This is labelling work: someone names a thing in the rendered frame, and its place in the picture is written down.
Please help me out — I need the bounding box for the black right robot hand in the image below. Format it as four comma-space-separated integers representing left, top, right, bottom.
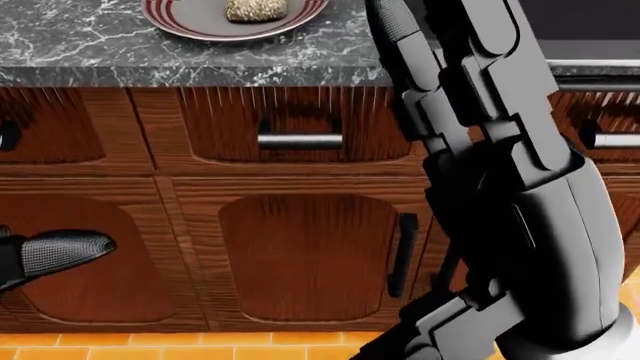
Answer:
349, 0, 626, 360

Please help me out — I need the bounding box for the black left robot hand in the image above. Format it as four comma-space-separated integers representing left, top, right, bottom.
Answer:
0, 224, 119, 298

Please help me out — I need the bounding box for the seeded bread roll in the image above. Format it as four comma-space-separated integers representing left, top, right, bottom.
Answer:
223, 0, 290, 24

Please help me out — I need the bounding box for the wooden cabinet door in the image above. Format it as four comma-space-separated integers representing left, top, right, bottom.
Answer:
0, 176, 209, 334
597, 174, 640, 290
155, 174, 454, 334

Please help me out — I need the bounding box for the wooden drawer front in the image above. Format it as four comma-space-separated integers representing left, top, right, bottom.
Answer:
0, 86, 154, 178
548, 90, 640, 177

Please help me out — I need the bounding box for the striped round plate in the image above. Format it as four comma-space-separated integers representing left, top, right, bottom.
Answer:
141, 0, 329, 42

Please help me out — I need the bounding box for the silver bar drawer handle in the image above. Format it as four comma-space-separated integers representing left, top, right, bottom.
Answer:
592, 132, 640, 150
256, 132, 344, 152

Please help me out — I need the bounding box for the black cabinet door handle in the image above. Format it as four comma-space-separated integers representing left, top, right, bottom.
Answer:
386, 212, 420, 298

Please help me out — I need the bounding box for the wooden drawer with metal handle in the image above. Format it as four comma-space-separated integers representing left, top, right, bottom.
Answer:
128, 86, 417, 177

